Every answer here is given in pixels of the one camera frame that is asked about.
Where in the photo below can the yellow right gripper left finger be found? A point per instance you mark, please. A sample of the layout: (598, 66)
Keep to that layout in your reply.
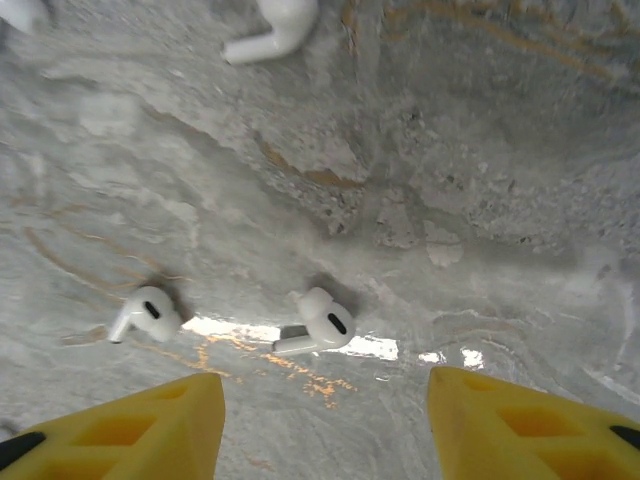
(125, 440)

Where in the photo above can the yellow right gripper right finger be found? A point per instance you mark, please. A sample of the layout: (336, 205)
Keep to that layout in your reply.
(525, 440)

